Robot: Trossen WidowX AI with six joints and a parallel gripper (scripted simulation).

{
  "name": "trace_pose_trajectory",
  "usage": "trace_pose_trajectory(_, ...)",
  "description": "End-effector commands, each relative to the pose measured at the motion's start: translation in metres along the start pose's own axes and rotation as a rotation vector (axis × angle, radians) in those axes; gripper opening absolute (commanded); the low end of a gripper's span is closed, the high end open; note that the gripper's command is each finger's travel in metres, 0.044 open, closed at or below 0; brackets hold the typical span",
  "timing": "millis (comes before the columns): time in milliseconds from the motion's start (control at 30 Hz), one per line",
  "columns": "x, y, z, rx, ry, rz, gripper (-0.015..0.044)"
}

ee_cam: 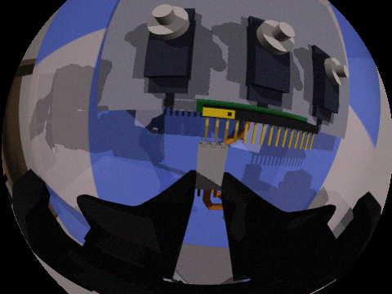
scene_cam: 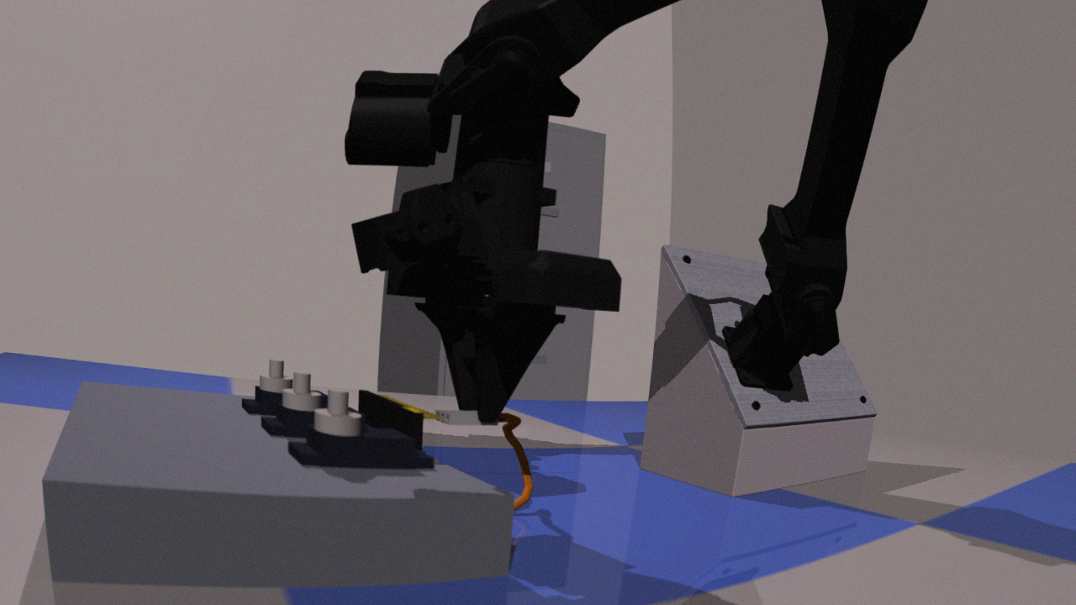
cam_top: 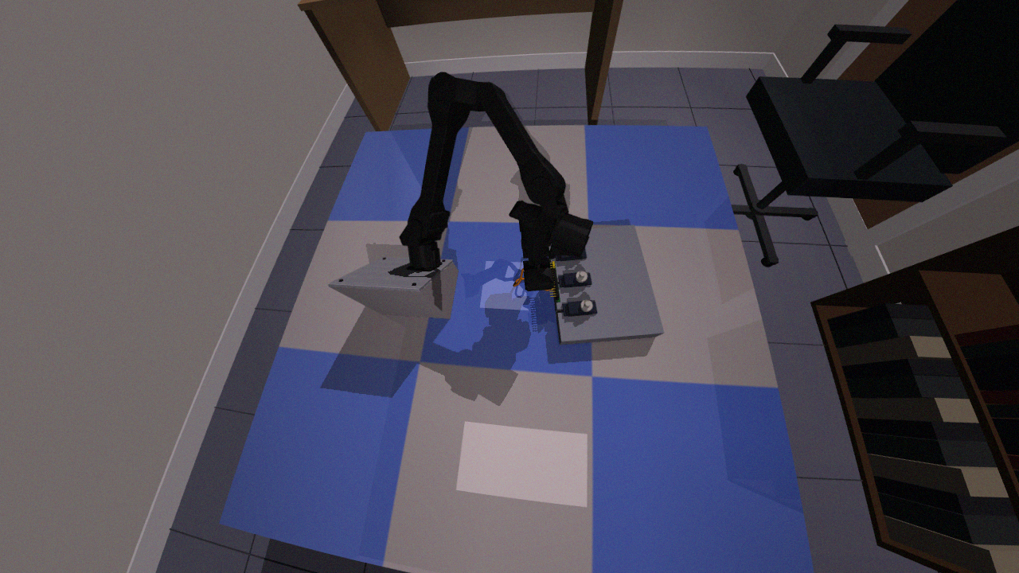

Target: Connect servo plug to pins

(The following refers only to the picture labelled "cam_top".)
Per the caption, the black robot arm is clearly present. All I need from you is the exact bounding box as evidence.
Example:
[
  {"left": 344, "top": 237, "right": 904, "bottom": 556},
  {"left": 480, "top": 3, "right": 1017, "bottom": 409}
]
[{"left": 400, "top": 72, "right": 593, "bottom": 271}]

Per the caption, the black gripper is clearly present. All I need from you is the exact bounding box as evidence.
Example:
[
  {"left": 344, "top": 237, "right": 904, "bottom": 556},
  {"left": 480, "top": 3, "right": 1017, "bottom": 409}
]
[{"left": 521, "top": 236, "right": 554, "bottom": 291}]

